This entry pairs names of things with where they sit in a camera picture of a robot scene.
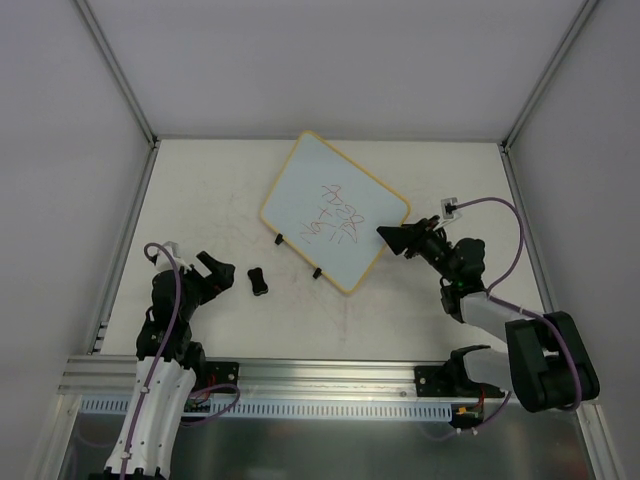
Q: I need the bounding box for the black whiteboard eraser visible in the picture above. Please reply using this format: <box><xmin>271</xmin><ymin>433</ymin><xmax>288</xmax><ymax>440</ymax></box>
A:
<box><xmin>247</xmin><ymin>267</ymin><xmax>269</xmax><ymax>296</ymax></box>

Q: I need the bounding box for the yellow framed whiteboard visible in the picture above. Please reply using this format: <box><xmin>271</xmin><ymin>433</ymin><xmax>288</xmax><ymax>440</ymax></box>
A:
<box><xmin>260</xmin><ymin>131</ymin><xmax>411</xmax><ymax>294</ymax></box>

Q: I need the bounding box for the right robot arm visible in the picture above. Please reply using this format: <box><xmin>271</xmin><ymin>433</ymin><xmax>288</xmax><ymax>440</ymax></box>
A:
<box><xmin>377</xmin><ymin>217</ymin><xmax>601</xmax><ymax>413</ymax></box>

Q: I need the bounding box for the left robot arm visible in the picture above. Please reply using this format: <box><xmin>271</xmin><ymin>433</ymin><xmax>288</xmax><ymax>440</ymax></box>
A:
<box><xmin>88</xmin><ymin>242</ymin><xmax>241</xmax><ymax>479</ymax></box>

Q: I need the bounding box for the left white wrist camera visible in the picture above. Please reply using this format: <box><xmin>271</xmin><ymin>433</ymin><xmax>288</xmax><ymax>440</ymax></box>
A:
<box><xmin>145</xmin><ymin>241</ymin><xmax>191</xmax><ymax>272</ymax></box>

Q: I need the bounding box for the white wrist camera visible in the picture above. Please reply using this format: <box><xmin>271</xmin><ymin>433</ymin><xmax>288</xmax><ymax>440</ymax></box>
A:
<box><xmin>441</xmin><ymin>197</ymin><xmax>461</xmax><ymax>224</ymax></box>
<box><xmin>145</xmin><ymin>241</ymin><xmax>191</xmax><ymax>272</ymax></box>

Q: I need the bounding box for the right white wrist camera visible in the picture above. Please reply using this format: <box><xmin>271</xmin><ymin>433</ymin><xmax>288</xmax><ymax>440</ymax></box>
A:
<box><xmin>441</xmin><ymin>197</ymin><xmax>461</xmax><ymax>224</ymax></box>

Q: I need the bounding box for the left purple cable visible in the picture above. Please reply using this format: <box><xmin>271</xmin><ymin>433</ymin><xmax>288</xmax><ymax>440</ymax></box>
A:
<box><xmin>117</xmin><ymin>242</ymin><xmax>241</xmax><ymax>480</ymax></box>

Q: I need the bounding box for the purple cable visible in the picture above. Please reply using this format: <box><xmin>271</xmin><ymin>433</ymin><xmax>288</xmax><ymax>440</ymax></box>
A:
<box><xmin>117</xmin><ymin>242</ymin><xmax>241</xmax><ymax>480</ymax></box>
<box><xmin>422</xmin><ymin>197</ymin><xmax>589</xmax><ymax>441</ymax></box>

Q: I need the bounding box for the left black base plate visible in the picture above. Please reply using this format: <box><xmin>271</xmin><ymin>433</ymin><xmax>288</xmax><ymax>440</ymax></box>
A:
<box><xmin>192</xmin><ymin>360</ymin><xmax>240</xmax><ymax>394</ymax></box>

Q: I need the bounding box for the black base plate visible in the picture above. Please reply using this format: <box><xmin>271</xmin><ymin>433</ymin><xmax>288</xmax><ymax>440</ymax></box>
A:
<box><xmin>413</xmin><ymin>364</ymin><xmax>505</xmax><ymax>399</ymax></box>
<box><xmin>192</xmin><ymin>360</ymin><xmax>240</xmax><ymax>394</ymax></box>

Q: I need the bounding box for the aluminium mounting rail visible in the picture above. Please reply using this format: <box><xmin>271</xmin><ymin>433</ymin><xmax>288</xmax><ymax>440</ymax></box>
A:
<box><xmin>58</xmin><ymin>355</ymin><xmax>440</xmax><ymax>401</ymax></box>

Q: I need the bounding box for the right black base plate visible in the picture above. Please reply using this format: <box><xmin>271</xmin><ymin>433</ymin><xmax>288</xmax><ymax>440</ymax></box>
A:
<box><xmin>413</xmin><ymin>364</ymin><xmax>505</xmax><ymax>399</ymax></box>

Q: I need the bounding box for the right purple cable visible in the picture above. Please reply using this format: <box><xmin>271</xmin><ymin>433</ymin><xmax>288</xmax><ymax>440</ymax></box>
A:
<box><xmin>422</xmin><ymin>197</ymin><xmax>589</xmax><ymax>441</ymax></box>

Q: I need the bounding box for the white slotted cable duct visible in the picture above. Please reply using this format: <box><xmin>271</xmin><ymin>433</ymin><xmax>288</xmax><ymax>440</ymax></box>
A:
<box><xmin>79</xmin><ymin>395</ymin><xmax>454</xmax><ymax>423</ymax></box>

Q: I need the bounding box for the left aluminium frame post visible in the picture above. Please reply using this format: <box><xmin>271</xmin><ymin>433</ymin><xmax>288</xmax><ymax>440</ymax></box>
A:
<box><xmin>72</xmin><ymin>0</ymin><xmax>158</xmax><ymax>147</ymax></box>

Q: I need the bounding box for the aluminium frame post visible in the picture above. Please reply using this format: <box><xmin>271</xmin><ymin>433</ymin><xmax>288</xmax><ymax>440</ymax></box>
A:
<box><xmin>72</xmin><ymin>0</ymin><xmax>158</xmax><ymax>147</ymax></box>
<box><xmin>500</xmin><ymin>0</ymin><xmax>600</xmax><ymax>153</ymax></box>

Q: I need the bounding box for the right aluminium frame post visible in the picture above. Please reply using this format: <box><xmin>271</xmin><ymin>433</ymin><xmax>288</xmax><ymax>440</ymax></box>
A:
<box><xmin>500</xmin><ymin>0</ymin><xmax>600</xmax><ymax>153</ymax></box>

